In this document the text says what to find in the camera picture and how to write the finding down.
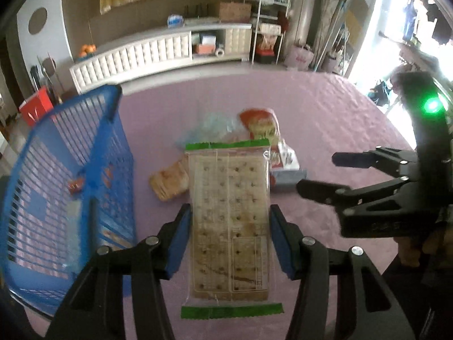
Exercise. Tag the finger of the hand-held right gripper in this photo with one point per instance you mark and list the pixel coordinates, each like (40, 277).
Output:
(318, 189)
(375, 159)

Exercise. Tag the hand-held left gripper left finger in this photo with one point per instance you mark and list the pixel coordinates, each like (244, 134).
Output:
(177, 246)

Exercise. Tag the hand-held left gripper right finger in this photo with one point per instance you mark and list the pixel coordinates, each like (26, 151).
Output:
(283, 246)

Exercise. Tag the red packet white label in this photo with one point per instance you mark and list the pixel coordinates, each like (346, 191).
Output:
(283, 157)

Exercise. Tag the long cracker packet green ends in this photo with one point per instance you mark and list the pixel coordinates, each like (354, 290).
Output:
(230, 219)

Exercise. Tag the square cracker packet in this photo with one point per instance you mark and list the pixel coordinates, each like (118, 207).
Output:
(168, 180)

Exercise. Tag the red yellow snack packet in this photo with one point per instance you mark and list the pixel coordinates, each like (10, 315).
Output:
(262, 122)

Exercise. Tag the clear light blue packet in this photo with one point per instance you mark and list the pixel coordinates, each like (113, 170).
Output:
(212, 125)

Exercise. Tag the blue plastic basket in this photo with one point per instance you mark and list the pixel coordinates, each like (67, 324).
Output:
(106, 113)

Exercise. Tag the person's right hand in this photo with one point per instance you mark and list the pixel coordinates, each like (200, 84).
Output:
(410, 251)

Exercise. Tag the pink bag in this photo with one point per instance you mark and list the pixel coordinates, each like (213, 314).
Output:
(299, 58)

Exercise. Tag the ironing board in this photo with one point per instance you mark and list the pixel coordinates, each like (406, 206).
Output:
(361, 17)

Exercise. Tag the rolled patterned mattress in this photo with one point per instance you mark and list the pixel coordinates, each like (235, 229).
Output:
(332, 17)

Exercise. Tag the cylindrical standing air conditioner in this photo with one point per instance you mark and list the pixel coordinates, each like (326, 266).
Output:
(306, 7)

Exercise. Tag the white metal rack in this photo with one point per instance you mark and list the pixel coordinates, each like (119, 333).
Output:
(269, 28)

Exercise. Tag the paper roll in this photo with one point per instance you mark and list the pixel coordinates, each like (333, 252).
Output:
(219, 52)

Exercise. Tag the orange box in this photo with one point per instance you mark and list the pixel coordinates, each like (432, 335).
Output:
(204, 47)

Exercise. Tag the white TV cabinet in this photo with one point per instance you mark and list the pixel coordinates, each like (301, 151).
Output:
(141, 56)

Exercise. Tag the red gift bag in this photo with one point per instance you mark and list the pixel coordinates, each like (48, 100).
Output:
(37, 108)

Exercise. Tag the cardboard box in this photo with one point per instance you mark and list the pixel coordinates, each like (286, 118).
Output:
(235, 11)

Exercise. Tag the broom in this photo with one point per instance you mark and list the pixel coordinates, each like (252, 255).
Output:
(53, 78)

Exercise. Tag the plate of oranges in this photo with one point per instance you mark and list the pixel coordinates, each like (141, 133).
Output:
(87, 50)

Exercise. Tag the blue tissue box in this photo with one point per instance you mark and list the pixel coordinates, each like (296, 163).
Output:
(176, 21)

